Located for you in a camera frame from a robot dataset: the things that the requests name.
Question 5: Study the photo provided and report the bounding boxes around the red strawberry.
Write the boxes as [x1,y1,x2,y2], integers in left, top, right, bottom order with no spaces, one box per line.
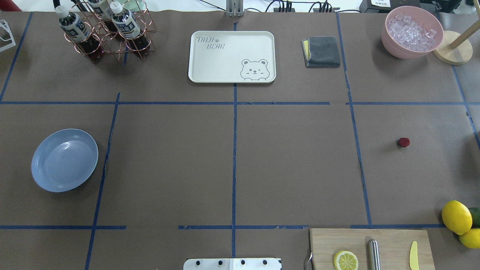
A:
[396,137,410,148]

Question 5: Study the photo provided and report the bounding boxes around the blue round plate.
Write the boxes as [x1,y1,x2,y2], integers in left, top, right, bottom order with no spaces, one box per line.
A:
[31,129,98,193]

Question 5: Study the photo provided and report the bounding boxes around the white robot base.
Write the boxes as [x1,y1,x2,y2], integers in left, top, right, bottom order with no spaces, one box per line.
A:
[183,258,282,270]

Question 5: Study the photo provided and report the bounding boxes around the cream bear tray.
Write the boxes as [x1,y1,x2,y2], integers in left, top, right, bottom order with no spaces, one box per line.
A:
[187,31,276,84]

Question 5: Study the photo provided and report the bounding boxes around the grey folded cloth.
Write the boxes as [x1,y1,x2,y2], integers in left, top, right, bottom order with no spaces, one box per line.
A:
[301,36,341,68]

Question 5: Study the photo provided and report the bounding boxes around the lemon half slice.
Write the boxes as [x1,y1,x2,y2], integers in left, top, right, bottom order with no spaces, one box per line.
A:
[333,250,359,270]

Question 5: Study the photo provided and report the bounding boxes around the dark tea bottle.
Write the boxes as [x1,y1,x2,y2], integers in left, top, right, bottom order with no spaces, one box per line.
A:
[88,0,118,33]
[110,1,150,59]
[55,5,104,63]

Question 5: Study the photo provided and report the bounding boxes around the wooden cutting board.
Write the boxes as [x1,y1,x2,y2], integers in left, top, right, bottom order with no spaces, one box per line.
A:
[306,228,436,270]

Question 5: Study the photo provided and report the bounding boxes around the yellow plastic knife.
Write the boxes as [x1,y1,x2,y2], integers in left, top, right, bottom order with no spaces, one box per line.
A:
[409,241,419,270]

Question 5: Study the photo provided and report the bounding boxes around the yellow lemon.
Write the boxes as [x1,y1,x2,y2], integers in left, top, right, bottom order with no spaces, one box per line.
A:
[458,228,480,249]
[441,200,473,236]

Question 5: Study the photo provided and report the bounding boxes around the round wooden stand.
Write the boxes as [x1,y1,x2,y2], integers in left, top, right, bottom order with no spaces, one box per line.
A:
[433,20,480,65]

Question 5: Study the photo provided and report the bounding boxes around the green lime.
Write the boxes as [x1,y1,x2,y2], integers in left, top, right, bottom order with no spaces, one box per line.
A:
[468,207,480,228]

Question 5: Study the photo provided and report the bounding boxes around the grey metal post mount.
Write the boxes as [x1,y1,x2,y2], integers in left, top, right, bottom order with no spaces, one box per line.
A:
[226,0,245,17]

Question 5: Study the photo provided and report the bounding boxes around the copper wire bottle rack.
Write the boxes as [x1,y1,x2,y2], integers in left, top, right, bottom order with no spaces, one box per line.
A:
[64,0,157,61]

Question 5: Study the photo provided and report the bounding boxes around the white wire rack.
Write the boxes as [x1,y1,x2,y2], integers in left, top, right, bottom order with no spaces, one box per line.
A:
[0,20,17,52]

